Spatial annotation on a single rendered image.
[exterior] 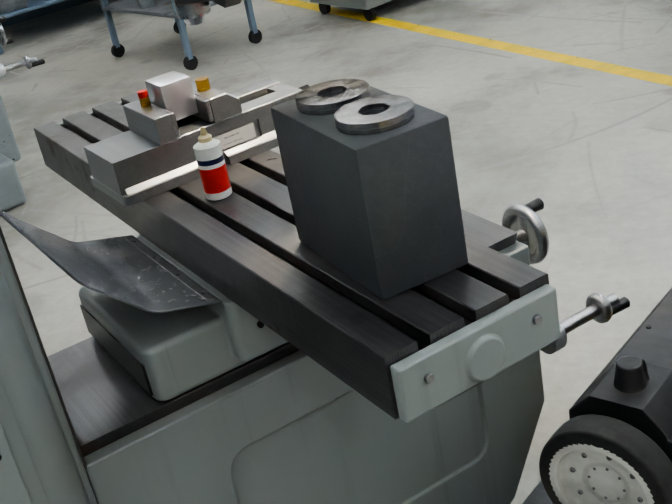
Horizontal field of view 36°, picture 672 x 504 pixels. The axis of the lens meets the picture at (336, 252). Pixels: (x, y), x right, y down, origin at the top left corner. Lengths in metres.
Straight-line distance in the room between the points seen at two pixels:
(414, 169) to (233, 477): 0.62
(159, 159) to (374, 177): 0.57
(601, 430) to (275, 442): 0.47
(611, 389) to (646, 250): 1.66
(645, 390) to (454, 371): 0.48
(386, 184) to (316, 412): 0.56
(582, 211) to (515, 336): 2.30
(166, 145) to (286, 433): 0.47
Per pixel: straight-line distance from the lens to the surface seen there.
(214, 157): 1.52
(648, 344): 1.69
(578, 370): 2.68
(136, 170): 1.61
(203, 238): 1.44
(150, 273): 1.53
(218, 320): 1.46
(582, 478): 1.58
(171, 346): 1.44
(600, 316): 1.92
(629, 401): 1.53
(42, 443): 1.36
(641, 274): 3.07
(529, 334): 1.19
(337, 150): 1.15
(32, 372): 1.33
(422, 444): 1.77
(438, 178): 1.17
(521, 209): 1.91
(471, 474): 1.86
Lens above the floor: 1.52
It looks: 26 degrees down
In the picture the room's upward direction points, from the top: 11 degrees counter-clockwise
